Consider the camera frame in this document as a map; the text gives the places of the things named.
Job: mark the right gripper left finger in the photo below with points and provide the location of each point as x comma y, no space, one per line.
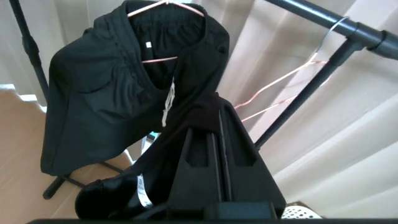
192,183

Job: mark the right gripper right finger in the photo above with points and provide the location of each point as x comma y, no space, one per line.
252,183

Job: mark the black garment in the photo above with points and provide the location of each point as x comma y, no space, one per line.
118,193

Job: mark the pink clothes hanger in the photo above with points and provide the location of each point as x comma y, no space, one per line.
158,59
280,79

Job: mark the black shorts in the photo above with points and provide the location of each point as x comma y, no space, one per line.
93,102

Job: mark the white laundry basket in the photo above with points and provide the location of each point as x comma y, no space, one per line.
298,213

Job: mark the black clothes rack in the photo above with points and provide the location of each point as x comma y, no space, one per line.
311,84

